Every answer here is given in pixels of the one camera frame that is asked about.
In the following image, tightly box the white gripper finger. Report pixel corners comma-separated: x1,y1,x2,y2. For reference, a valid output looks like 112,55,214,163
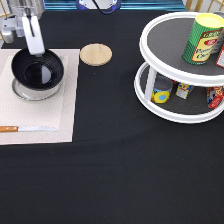
29,16,45,55
22,17,35,55

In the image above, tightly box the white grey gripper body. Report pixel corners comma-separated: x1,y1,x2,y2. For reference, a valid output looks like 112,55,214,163
2,0,45,43

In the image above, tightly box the black ribbed bowl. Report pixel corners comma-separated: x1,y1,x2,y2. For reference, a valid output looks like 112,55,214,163
11,49,64,90

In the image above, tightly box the white two-tier lazy Susan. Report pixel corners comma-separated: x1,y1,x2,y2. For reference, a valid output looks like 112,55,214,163
134,12,224,123

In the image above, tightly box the round silver metal plate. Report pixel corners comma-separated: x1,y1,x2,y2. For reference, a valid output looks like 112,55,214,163
12,79,61,101

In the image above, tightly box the round wooden coaster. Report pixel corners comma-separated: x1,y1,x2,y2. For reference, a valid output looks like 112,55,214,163
80,43,112,66

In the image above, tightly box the beige woven placemat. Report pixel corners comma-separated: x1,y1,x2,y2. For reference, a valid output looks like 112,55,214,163
0,49,79,145

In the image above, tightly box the yellow blue tin can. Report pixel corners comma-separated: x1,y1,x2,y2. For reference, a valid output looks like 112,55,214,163
151,76,173,104

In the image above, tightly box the blue yellow small box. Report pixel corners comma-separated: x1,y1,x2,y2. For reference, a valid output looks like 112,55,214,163
176,83,194,99

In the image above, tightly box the green yellow parmesan canister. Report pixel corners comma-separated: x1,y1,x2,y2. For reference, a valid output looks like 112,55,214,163
182,13,224,65

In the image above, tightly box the red raisins box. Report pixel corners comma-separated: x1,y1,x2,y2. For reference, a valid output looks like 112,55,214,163
216,34,224,68

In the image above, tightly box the red white small box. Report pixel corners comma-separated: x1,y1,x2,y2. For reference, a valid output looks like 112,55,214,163
206,86,223,108

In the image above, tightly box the wooden handled knife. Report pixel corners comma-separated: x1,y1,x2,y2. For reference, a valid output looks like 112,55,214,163
0,126,57,133

